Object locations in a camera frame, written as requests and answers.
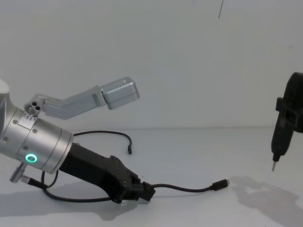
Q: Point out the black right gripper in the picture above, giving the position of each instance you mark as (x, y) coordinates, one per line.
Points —
(294, 94)

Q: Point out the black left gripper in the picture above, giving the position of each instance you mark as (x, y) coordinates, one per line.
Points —
(94, 170)

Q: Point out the small silver metal tip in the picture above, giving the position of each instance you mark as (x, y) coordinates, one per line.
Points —
(274, 166)

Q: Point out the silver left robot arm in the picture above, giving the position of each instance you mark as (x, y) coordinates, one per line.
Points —
(35, 139)

